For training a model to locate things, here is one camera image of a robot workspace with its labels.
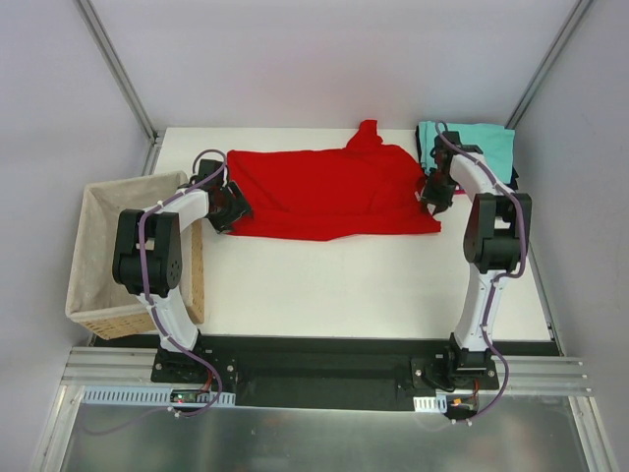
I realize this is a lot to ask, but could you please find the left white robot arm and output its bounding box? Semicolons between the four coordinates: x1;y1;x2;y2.
112;149;253;383

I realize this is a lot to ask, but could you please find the black t shirt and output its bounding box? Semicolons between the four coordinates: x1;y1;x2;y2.
415;123;521;194

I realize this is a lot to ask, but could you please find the red t shirt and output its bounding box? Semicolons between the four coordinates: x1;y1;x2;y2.
228;120;441;242

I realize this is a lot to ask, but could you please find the right aluminium frame post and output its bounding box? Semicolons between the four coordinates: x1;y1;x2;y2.
505;0;597;130

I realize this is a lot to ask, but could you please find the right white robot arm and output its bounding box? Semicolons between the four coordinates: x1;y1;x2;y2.
420;123;532;391

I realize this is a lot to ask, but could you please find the left aluminium frame post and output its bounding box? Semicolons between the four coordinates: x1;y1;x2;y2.
74;0;159;145

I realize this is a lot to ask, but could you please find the aluminium frame post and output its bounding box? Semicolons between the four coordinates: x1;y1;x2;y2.
74;0;159;145
505;0;597;130

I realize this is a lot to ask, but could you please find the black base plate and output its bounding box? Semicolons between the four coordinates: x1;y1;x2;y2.
150;335;498;411

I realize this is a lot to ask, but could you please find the wicker basket with cloth liner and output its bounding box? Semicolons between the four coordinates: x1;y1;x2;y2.
65;171;209;351

